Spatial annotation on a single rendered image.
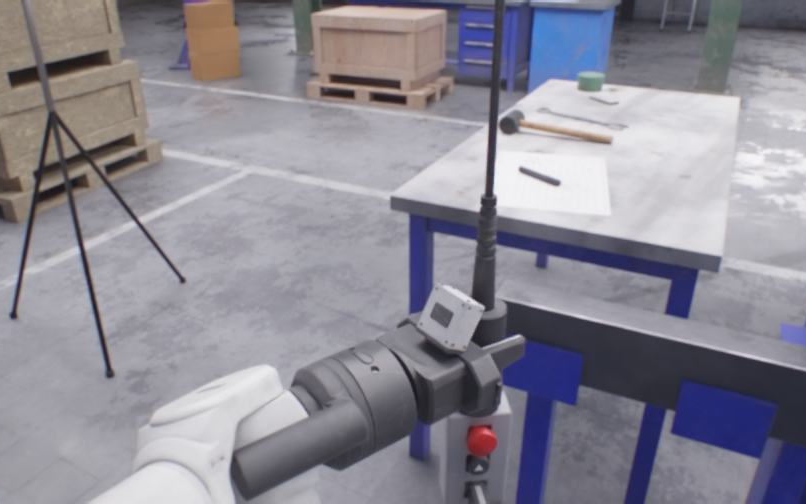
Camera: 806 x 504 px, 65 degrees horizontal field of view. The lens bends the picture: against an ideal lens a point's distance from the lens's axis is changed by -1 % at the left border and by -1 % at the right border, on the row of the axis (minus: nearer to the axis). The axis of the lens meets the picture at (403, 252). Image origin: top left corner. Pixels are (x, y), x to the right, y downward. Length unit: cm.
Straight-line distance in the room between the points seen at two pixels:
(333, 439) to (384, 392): 7
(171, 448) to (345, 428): 12
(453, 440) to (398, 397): 16
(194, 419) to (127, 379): 213
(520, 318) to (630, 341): 19
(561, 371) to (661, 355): 17
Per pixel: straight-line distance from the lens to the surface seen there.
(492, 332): 59
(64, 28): 442
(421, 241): 163
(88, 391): 257
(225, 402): 45
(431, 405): 55
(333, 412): 47
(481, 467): 69
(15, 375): 278
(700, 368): 114
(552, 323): 114
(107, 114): 459
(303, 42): 884
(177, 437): 44
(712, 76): 714
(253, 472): 45
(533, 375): 120
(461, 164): 180
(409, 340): 58
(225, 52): 754
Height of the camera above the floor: 145
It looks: 27 degrees down
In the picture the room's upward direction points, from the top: straight up
